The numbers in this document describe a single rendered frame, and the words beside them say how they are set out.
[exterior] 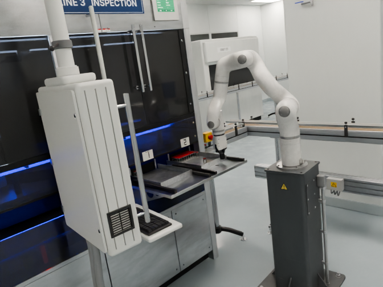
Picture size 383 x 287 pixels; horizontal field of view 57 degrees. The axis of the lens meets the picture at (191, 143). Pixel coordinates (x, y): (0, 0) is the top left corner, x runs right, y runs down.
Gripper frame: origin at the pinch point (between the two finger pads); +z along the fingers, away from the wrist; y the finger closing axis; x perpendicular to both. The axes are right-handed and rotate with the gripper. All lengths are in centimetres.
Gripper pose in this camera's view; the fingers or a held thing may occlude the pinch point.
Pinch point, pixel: (222, 156)
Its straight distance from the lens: 239.4
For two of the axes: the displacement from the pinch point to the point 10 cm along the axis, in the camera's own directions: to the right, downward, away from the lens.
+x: 7.0, 0.4, -7.2
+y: -7.0, 2.6, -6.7
